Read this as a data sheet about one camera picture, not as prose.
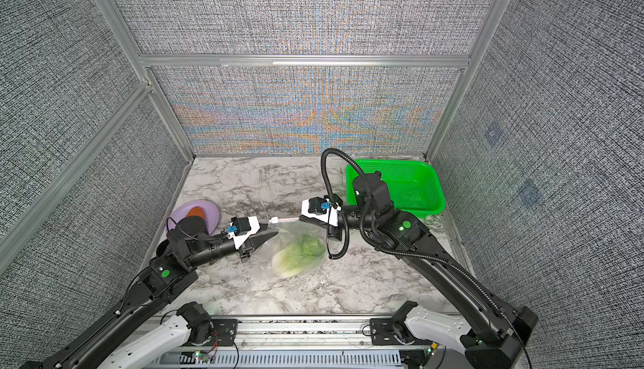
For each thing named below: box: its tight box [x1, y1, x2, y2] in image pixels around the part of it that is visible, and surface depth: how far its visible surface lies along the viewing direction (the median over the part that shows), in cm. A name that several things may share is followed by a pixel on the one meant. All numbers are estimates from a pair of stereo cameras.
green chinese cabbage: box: [271, 233, 327, 278], surface depth 77 cm
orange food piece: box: [186, 206, 205, 220], surface depth 100 cm
